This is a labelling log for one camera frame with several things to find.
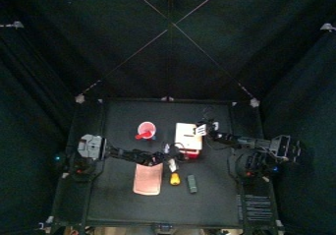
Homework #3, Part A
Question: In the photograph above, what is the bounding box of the red drawer with wooden knob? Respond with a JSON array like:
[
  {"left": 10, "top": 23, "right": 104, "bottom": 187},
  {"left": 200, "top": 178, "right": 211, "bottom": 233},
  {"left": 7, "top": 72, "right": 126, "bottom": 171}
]
[{"left": 184, "top": 148, "right": 203, "bottom": 160}]

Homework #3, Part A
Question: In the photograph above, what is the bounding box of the red plastic spoon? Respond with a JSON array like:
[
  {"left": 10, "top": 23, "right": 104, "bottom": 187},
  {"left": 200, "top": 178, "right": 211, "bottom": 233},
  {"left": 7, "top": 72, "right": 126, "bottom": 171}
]
[{"left": 134, "top": 131, "right": 154, "bottom": 141}]

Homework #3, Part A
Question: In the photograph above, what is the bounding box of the red ribbed plastic cup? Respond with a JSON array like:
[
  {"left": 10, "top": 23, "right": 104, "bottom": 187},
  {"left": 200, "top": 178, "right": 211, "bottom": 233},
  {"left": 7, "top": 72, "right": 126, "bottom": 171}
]
[{"left": 136, "top": 121, "right": 158, "bottom": 140}]

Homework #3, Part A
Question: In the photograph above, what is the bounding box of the dark green striped box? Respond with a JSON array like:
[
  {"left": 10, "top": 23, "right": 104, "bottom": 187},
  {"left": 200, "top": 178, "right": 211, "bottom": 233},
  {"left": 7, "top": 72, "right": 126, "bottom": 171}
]
[{"left": 187, "top": 174, "right": 200, "bottom": 195}]

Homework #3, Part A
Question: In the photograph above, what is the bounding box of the white and red box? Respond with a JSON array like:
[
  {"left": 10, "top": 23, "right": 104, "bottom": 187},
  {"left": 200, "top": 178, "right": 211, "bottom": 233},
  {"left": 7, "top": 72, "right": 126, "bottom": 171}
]
[{"left": 174, "top": 122, "right": 206, "bottom": 151}]

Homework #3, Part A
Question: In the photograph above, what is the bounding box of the yellow toy bell pepper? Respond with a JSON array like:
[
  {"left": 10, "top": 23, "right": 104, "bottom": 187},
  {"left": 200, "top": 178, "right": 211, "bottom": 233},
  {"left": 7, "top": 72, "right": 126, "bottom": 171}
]
[{"left": 170, "top": 172, "right": 183, "bottom": 187}]

